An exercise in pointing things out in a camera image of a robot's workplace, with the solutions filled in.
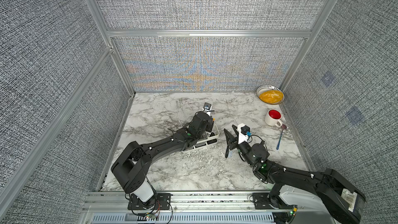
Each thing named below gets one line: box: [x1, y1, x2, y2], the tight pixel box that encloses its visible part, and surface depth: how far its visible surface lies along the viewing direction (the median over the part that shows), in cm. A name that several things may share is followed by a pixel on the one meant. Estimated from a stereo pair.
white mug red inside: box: [264, 108, 283, 128], surface depth 100 cm
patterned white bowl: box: [256, 85, 285, 106], surface depth 112 cm
